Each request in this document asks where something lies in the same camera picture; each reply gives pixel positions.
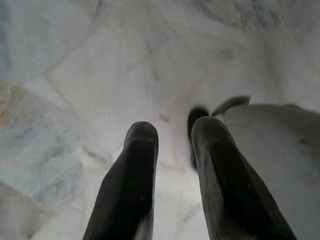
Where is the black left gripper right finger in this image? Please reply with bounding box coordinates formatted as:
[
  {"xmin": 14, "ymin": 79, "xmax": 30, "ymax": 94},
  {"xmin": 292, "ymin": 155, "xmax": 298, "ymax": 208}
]
[{"xmin": 191, "ymin": 116, "xmax": 298, "ymax": 240}]

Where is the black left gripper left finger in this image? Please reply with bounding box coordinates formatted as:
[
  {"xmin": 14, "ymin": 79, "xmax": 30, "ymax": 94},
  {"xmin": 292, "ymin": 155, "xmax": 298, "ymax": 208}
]
[{"xmin": 82, "ymin": 121, "xmax": 159, "ymax": 240}]

